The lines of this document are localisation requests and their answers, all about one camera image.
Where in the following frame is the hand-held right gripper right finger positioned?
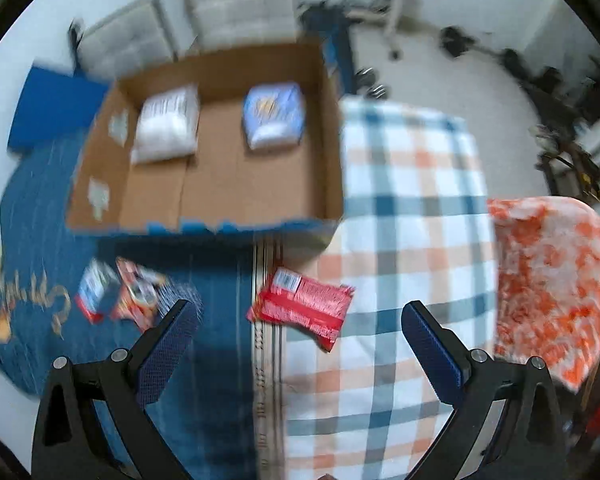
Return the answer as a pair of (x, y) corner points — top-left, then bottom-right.
(401, 300), (567, 480)

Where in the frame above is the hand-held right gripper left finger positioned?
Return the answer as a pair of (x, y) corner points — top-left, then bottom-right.
(32, 299), (200, 480)

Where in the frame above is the cardboard box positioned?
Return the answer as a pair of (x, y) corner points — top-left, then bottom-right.
(66, 40), (345, 236)

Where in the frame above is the blue and white tissue pack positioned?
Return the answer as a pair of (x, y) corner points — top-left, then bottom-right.
(242, 82), (305, 152)

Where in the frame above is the orange printed snack packet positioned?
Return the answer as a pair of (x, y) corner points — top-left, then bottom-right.
(110, 257), (169, 333)

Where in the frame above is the plaid blanket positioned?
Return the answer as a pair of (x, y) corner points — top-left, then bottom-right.
(283, 98), (501, 480)

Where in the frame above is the blue printed blanket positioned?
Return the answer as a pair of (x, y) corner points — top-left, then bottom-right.
(0, 135), (286, 480)

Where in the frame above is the red and white snack packet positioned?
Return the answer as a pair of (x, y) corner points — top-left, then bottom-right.
(75, 259), (122, 324)

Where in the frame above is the orange and white fluffy blanket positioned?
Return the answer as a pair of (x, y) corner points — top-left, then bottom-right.
(487, 197), (600, 392)

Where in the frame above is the blue flat box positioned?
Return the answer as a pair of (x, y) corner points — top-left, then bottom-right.
(8, 64), (112, 153)

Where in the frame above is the beige cushioned chair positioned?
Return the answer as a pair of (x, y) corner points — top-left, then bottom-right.
(182, 0), (302, 53)
(78, 0), (177, 81)

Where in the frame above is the exercise bike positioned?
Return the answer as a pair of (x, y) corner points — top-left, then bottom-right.
(300, 0), (461, 61)

